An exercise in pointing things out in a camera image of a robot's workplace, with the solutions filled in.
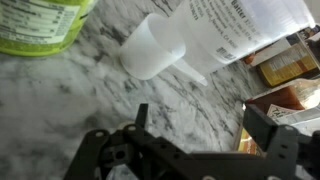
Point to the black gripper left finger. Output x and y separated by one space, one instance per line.
133 156

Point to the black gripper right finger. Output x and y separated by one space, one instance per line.
286 150

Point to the green tin can of nuts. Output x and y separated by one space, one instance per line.
40 26

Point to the hot sauce bottle red cap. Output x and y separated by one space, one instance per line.
286 96

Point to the small clear measuring cup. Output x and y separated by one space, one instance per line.
150 50

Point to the yellow bordered card box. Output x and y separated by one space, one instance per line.
248 143

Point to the large clear plastic cup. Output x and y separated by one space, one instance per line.
233 30

